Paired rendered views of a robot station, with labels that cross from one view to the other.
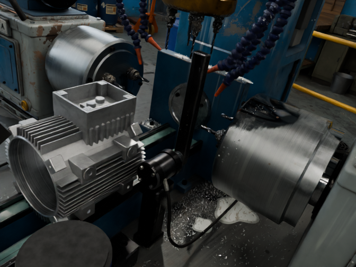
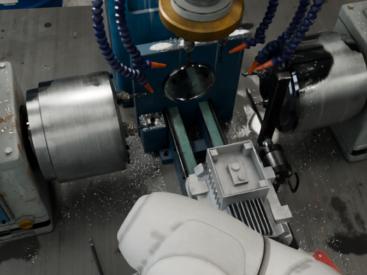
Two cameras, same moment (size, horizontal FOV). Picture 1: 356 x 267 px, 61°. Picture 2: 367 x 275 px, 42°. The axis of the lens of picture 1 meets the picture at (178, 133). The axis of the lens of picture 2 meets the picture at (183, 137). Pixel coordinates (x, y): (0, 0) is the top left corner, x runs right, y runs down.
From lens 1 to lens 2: 0.90 m
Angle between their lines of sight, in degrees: 42
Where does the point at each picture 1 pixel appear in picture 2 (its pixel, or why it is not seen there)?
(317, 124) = (344, 51)
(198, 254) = (293, 179)
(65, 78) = (94, 166)
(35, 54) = (28, 174)
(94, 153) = (267, 200)
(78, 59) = (102, 141)
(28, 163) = not seen: hidden behind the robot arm
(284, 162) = (347, 94)
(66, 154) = (271, 219)
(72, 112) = (250, 195)
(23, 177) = not seen: hidden behind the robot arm
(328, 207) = not seen: outside the picture
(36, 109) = (44, 215)
